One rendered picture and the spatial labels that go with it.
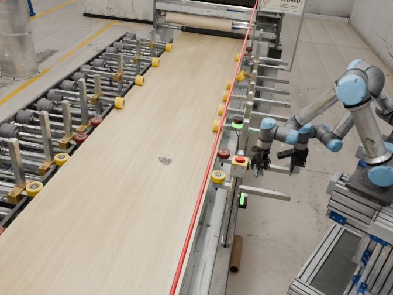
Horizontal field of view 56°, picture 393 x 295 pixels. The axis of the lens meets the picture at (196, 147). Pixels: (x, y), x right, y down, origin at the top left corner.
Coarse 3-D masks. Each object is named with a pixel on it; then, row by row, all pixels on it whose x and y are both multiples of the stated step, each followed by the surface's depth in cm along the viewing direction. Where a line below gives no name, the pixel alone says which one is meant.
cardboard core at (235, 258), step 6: (234, 240) 281; (240, 240) 280; (234, 246) 274; (240, 246) 276; (234, 252) 269; (240, 252) 271; (234, 258) 264; (240, 258) 268; (234, 264) 260; (234, 270) 264
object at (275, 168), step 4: (220, 160) 231; (224, 160) 230; (228, 160) 230; (268, 164) 228; (272, 168) 227; (276, 168) 226; (280, 168) 226; (284, 168) 227; (288, 168) 227; (280, 172) 227; (284, 172) 226; (288, 172) 226
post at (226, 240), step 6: (234, 186) 170; (234, 192) 171; (234, 198) 174; (234, 204) 176; (228, 210) 178; (234, 210) 178; (228, 216) 180; (228, 222) 182; (228, 228) 183; (228, 234) 186; (222, 240) 189; (228, 240) 188; (228, 246) 190
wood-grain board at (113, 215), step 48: (192, 48) 401; (240, 48) 415; (144, 96) 288; (192, 96) 295; (96, 144) 225; (144, 144) 229; (192, 144) 234; (48, 192) 184; (96, 192) 187; (144, 192) 190; (192, 192) 193; (0, 240) 156; (48, 240) 158; (96, 240) 160; (144, 240) 163; (192, 240) 165; (0, 288) 137; (48, 288) 139; (96, 288) 140; (144, 288) 142
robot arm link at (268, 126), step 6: (264, 120) 185; (270, 120) 186; (264, 126) 185; (270, 126) 184; (276, 126) 185; (264, 132) 186; (270, 132) 185; (258, 138) 191; (264, 138) 188; (270, 138) 187
